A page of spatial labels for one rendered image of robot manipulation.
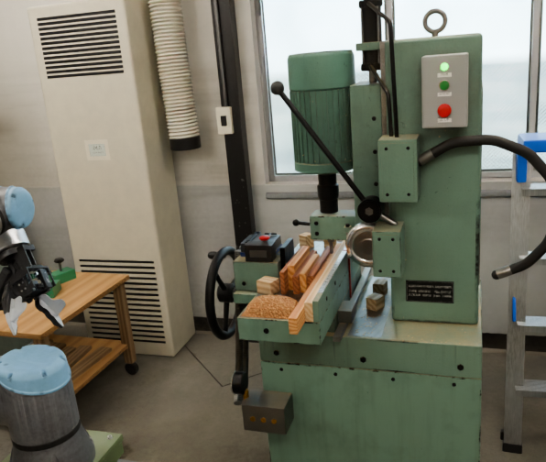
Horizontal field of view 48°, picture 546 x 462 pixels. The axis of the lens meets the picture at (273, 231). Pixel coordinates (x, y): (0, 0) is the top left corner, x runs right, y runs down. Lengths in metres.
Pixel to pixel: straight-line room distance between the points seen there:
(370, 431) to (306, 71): 0.96
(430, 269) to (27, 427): 1.02
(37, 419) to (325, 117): 0.97
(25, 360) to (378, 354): 0.84
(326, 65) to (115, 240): 1.91
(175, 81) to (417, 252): 1.74
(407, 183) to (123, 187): 1.90
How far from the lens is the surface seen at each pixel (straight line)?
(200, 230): 3.31
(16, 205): 1.38
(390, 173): 1.47
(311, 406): 1.73
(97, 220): 3.23
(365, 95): 1.57
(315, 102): 1.58
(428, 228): 1.58
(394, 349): 1.59
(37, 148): 3.72
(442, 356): 1.59
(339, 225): 1.69
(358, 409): 1.70
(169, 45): 3.01
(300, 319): 1.41
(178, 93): 3.01
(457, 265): 1.61
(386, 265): 1.52
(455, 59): 1.44
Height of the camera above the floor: 1.53
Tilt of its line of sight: 17 degrees down
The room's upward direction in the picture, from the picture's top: 5 degrees counter-clockwise
